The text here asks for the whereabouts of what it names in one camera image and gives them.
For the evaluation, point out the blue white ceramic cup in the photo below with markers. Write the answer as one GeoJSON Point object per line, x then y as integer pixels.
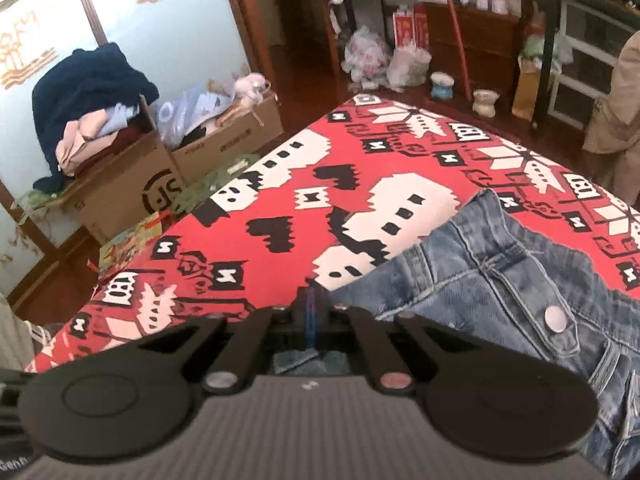
{"type": "Point", "coordinates": [442, 86]}

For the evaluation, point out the person's grey trouser leg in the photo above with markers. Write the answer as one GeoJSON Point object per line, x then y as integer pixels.
{"type": "Point", "coordinates": [12, 335]}

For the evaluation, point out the dark blue fluffy garment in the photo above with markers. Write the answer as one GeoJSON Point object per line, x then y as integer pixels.
{"type": "Point", "coordinates": [85, 80]}

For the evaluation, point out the blue denim shorts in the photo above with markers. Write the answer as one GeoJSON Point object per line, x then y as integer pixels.
{"type": "Point", "coordinates": [500, 280]}

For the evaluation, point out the brown paper bag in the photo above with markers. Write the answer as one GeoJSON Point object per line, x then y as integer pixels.
{"type": "Point", "coordinates": [530, 90]}

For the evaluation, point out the large cardboard box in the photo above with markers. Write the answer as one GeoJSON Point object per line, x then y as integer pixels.
{"type": "Point", "coordinates": [125, 190]}

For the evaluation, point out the person's grey shoe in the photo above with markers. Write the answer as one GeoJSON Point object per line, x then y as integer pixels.
{"type": "Point", "coordinates": [45, 337]}

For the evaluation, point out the colourful gift bag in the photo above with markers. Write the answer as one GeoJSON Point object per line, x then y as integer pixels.
{"type": "Point", "coordinates": [132, 242]}

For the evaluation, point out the black desk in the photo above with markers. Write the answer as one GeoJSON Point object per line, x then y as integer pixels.
{"type": "Point", "coordinates": [547, 60]}

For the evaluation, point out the wooden drawer chest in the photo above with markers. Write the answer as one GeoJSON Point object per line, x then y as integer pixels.
{"type": "Point", "coordinates": [485, 45]}

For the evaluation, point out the white drawer unit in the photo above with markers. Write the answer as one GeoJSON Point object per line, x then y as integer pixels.
{"type": "Point", "coordinates": [590, 60]}

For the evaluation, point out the beige jacket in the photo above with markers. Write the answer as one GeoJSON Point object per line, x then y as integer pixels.
{"type": "Point", "coordinates": [620, 110]}

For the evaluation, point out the white pet bowl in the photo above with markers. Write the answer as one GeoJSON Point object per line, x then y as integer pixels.
{"type": "Point", "coordinates": [486, 104]}

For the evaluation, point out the pale green plastic bag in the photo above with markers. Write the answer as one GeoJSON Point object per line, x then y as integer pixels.
{"type": "Point", "coordinates": [542, 45]}

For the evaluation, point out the green fabric bag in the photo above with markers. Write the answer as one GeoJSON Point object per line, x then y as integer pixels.
{"type": "Point", "coordinates": [215, 180]}

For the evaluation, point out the light blue printed cloth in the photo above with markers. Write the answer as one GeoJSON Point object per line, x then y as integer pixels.
{"type": "Point", "coordinates": [190, 115]}

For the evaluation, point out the pink folded clothes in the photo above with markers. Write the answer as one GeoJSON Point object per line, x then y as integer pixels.
{"type": "Point", "coordinates": [82, 135]}

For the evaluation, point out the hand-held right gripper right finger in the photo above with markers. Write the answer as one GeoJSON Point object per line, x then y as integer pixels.
{"type": "Point", "coordinates": [320, 317]}

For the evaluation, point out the green cloth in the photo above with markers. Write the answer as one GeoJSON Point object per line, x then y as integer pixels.
{"type": "Point", "coordinates": [47, 199]}

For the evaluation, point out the white plastic bag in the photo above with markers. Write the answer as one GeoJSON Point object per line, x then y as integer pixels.
{"type": "Point", "coordinates": [367, 55]}
{"type": "Point", "coordinates": [410, 67]}

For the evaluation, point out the pink plush toy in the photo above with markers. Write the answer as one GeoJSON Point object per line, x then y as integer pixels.
{"type": "Point", "coordinates": [252, 87]}

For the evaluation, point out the long cardboard box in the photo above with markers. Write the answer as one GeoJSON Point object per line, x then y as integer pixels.
{"type": "Point", "coordinates": [225, 150]}

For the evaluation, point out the red patterned blanket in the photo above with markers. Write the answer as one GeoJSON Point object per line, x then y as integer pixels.
{"type": "Point", "coordinates": [300, 230]}

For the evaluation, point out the red printed carton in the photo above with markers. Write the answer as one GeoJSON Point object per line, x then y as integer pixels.
{"type": "Point", "coordinates": [403, 27]}
{"type": "Point", "coordinates": [422, 25]}

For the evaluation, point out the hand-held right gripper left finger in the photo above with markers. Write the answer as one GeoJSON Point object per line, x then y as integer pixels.
{"type": "Point", "coordinates": [304, 317]}

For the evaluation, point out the patterned sliding door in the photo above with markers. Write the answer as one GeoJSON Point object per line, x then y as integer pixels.
{"type": "Point", "coordinates": [175, 25]}

